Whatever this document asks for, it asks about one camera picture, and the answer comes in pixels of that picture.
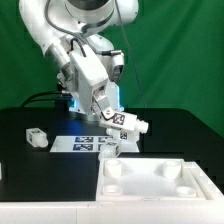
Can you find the white L-shaped fence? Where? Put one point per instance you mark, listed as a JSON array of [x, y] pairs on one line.
[[208, 211]]

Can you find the white sheet with tags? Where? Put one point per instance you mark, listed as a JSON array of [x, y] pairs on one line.
[[79, 143]]

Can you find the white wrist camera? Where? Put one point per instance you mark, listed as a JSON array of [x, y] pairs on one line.
[[116, 65]]

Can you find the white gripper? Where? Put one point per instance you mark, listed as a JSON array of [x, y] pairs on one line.
[[88, 85]]

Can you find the white square table top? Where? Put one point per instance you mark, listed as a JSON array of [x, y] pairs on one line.
[[139, 179]]

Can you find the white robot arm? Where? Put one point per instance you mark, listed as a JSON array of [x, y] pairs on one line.
[[61, 27]]

